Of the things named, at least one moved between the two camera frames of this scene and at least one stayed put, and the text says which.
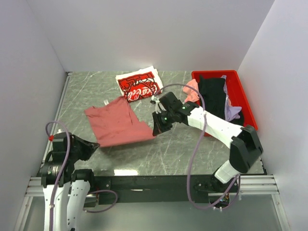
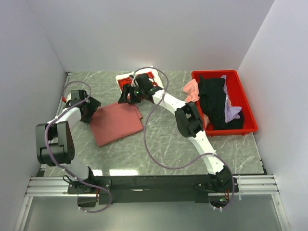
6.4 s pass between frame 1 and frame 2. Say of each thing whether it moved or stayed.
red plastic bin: stayed
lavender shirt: stayed
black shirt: stayed
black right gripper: moved
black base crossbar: stayed
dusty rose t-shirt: moved
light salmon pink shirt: stayed
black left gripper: moved
